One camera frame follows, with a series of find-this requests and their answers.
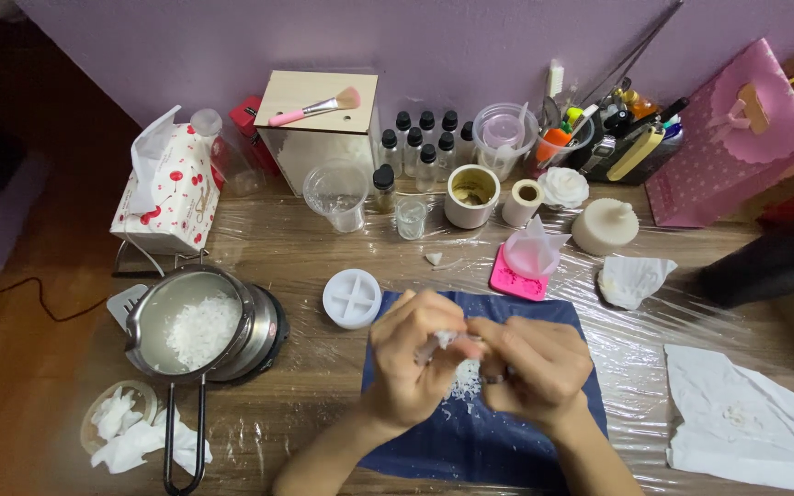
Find light wooden box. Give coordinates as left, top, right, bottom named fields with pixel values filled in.
left=253, top=69, right=382, bottom=198

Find clear round dish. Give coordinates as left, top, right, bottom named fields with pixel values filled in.
left=79, top=379, right=159, bottom=456

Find group of clear black-capped bottles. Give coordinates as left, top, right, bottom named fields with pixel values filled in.
left=378, top=109, right=478, bottom=194

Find white rose candle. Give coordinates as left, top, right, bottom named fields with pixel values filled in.
left=538, top=166, right=590, bottom=210

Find flat white paper towel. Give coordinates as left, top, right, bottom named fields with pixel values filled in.
left=664, top=344, right=794, bottom=496

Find clear bottle with round cap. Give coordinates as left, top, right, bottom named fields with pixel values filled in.
left=189, top=108, right=267, bottom=198

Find black cylindrical pot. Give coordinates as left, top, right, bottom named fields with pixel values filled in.
left=696, top=199, right=794, bottom=309

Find long metal tongs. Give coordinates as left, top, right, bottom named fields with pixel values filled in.
left=578, top=0, right=685, bottom=109

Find single small black-capped bottle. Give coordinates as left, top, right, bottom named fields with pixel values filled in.
left=371, top=163, right=397, bottom=214

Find clear plastic cup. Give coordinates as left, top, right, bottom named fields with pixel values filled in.
left=302, top=159, right=371, bottom=234

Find clear silicone measuring cup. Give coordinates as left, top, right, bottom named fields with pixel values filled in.
left=502, top=214, right=572, bottom=281

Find pink dotted gift bag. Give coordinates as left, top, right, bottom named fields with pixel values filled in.
left=644, top=37, right=794, bottom=230

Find steel pot with long handle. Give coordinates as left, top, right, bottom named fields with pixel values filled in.
left=124, top=265, right=258, bottom=496

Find small white wax piece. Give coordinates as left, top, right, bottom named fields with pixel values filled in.
left=416, top=328, right=468, bottom=366

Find clear plastic wrap sheet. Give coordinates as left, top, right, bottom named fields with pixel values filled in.
left=207, top=178, right=794, bottom=496

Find person's left hand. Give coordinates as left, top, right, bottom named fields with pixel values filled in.
left=367, top=288, right=485, bottom=434

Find white cup with gold inside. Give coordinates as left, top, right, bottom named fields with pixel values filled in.
left=443, top=163, right=502, bottom=230

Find red cable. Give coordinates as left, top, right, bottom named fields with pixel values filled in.
left=0, top=276, right=110, bottom=324

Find crumpled white tissue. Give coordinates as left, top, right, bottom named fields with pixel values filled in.
left=596, top=255, right=679, bottom=311

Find white wax flakes in pot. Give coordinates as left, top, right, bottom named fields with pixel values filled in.
left=165, top=294, right=244, bottom=373

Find black electric hot plate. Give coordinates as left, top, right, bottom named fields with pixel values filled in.
left=207, top=283, right=292, bottom=384

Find pink silicone mold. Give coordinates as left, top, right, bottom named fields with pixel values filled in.
left=488, top=244, right=551, bottom=303

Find person's right hand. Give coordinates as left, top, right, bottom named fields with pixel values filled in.
left=466, top=315, right=596, bottom=435

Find clear plastic container with spoon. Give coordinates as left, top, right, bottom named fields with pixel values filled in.
left=472, top=102, right=540, bottom=183

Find cherry print tissue box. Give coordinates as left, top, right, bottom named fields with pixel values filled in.
left=110, top=123, right=223, bottom=256

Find metal wire stand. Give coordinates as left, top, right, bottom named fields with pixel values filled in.
left=112, top=237, right=210, bottom=280

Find white round divided mold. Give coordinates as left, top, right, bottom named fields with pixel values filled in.
left=322, top=269, right=383, bottom=331

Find heap of crumpled white tissues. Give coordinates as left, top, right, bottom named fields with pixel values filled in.
left=90, top=388, right=214, bottom=477

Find white tape roll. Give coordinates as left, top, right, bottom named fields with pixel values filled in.
left=501, top=178, right=547, bottom=229

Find dark blue cloth mat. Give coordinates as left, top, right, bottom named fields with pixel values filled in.
left=358, top=289, right=609, bottom=491

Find small clear glass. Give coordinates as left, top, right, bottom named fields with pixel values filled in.
left=394, top=197, right=430, bottom=241

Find white tissue sheet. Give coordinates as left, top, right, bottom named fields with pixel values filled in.
left=129, top=105, right=183, bottom=215

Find pile of white wax flakes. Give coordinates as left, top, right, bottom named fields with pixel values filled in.
left=442, top=358, right=485, bottom=406

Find holder full of stationery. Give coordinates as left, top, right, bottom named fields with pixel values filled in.
left=524, top=58, right=690, bottom=187

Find pink makeup brush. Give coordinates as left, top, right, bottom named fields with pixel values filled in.
left=267, top=86, right=363, bottom=128

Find red box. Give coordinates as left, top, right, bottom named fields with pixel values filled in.
left=227, top=94, right=282, bottom=177

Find white round knobbed mold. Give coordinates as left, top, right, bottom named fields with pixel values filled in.
left=571, top=197, right=641, bottom=258

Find white slotted spatula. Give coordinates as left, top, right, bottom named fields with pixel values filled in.
left=106, top=283, right=150, bottom=333

